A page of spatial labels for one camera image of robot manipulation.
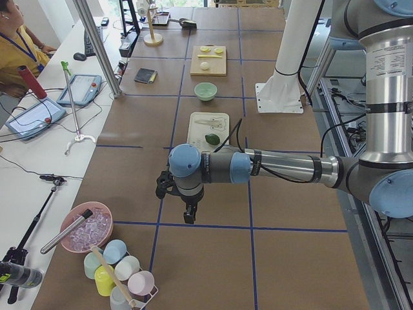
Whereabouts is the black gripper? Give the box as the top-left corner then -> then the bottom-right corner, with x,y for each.
183,201 -> 197,223

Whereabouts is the white ceramic spoon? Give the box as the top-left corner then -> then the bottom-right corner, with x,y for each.
195,119 -> 225,128

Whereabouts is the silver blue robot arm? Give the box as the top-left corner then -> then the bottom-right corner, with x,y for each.
156,1 -> 412,223

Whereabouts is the pink bowl with ice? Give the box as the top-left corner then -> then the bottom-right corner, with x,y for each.
61,201 -> 114,253

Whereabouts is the green ceramic bowl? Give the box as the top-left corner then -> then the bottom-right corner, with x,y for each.
194,82 -> 217,101

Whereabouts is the green avocado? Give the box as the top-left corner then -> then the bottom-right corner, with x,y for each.
205,133 -> 221,146

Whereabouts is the cream bear tray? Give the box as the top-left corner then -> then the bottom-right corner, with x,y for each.
186,112 -> 230,152

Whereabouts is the white cup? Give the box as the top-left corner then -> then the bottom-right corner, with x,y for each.
114,255 -> 140,281

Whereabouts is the pink cup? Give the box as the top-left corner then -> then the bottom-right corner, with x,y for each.
128,271 -> 155,296

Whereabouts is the blue cup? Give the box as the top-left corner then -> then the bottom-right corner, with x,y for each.
103,240 -> 127,265

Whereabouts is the yellow cup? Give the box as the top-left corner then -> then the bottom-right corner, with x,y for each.
94,265 -> 116,297

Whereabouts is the green cup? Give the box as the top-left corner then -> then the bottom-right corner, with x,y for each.
83,252 -> 101,280

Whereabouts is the grey cup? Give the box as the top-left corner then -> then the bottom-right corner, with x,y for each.
110,286 -> 132,310

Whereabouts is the yellow sponge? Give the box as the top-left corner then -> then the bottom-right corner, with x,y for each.
148,71 -> 157,84

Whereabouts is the grey folded cloth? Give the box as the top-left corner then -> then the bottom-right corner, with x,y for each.
134,68 -> 155,84

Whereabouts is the bamboo cutting board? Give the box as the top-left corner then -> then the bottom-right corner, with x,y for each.
190,45 -> 227,76

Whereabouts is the yellow plastic knife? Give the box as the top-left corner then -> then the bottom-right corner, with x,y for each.
197,54 -> 223,59

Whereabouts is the teach pendant tablet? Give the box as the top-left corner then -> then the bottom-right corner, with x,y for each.
68,74 -> 103,107
6,98 -> 66,140

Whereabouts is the wooden stand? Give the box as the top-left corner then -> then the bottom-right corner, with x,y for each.
143,1 -> 163,47

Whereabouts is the black tripod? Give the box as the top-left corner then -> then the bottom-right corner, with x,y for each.
1,174 -> 66,304

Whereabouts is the metal scoop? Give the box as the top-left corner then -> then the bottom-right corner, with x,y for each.
169,18 -> 197,30

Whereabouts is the black computer mouse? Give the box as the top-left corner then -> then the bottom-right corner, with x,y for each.
73,52 -> 87,61

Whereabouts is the black keyboard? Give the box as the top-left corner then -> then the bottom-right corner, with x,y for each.
83,26 -> 104,57

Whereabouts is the reacher grabber tool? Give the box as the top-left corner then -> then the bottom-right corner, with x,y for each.
60,60 -> 97,156

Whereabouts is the black tray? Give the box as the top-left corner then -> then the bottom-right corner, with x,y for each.
152,12 -> 170,26

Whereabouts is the red cylinder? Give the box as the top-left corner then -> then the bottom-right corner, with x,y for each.
17,65 -> 47,99

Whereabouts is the person in yellow shirt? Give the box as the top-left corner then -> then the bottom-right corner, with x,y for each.
1,1 -> 56,98

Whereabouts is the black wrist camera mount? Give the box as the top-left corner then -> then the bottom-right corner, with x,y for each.
156,170 -> 179,199

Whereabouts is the white wire cup rack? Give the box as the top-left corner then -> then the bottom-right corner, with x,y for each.
122,248 -> 159,310

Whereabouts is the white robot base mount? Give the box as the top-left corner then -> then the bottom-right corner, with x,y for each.
256,0 -> 324,114

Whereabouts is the aluminium frame post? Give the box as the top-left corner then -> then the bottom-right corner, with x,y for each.
73,0 -> 122,98

